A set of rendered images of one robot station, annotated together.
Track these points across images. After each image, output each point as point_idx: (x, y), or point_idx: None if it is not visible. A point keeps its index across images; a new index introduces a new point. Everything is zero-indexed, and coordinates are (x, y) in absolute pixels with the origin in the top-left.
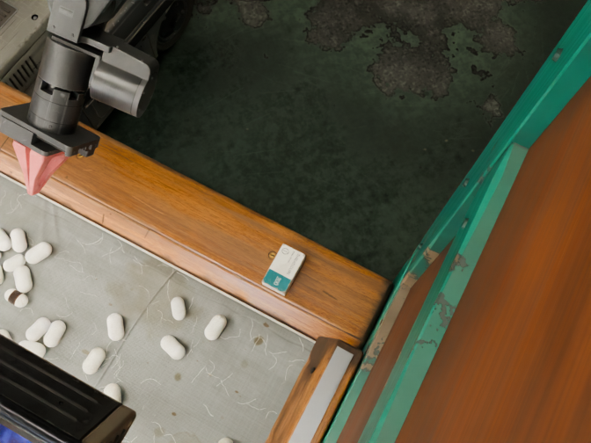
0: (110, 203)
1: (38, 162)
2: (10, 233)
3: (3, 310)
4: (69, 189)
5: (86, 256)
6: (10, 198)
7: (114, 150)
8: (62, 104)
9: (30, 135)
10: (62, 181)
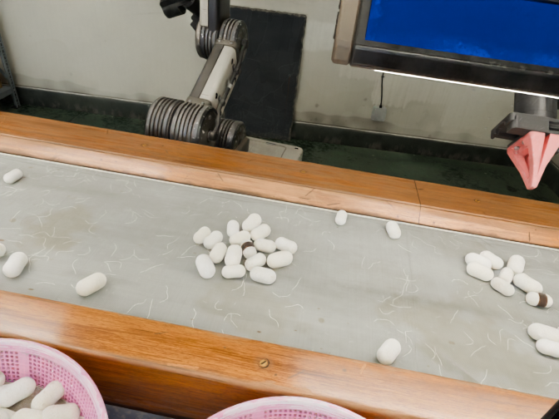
0: (530, 222)
1: (556, 143)
2: (484, 253)
3: (534, 316)
4: (492, 219)
5: (543, 263)
6: (447, 239)
7: (494, 195)
8: (556, 100)
9: (546, 123)
10: (484, 215)
